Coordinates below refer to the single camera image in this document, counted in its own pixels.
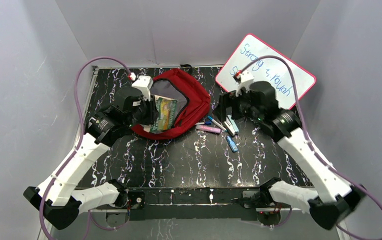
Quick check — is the pink-framed whiteboard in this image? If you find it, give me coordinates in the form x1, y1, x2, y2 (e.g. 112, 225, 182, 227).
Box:
215, 33, 316, 109

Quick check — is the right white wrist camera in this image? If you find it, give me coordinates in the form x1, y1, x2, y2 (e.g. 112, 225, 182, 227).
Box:
233, 70, 254, 97

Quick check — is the small blue stapler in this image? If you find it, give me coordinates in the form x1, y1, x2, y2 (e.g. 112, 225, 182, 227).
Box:
226, 135, 238, 153

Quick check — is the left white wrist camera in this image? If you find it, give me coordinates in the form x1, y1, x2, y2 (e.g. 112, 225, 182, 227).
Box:
128, 72, 153, 101

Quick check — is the pink highlighter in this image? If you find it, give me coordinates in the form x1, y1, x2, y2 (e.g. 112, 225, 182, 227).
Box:
196, 125, 222, 134

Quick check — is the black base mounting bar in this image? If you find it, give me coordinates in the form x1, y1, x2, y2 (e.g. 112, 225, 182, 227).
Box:
128, 187, 268, 221

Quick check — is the grey light-blue stapler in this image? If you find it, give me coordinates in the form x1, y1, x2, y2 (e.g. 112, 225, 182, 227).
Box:
223, 114, 239, 136

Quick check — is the blue-capped white marker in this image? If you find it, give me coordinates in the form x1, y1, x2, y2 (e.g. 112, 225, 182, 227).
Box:
195, 115, 227, 132

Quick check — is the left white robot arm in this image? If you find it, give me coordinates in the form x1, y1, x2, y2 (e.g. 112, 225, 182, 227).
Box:
23, 86, 158, 230

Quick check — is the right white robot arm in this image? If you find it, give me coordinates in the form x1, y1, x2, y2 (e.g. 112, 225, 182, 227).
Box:
213, 81, 365, 230

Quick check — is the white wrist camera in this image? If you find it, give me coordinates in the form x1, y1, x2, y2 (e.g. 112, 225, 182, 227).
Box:
233, 70, 254, 97
128, 72, 153, 101

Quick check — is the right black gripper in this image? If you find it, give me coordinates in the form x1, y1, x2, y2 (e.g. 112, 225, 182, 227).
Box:
211, 85, 263, 123

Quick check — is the green book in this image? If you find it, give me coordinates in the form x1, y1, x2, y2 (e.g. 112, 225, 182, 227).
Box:
150, 95, 177, 134

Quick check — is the red backpack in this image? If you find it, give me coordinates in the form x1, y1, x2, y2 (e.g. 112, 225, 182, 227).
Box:
131, 68, 210, 140

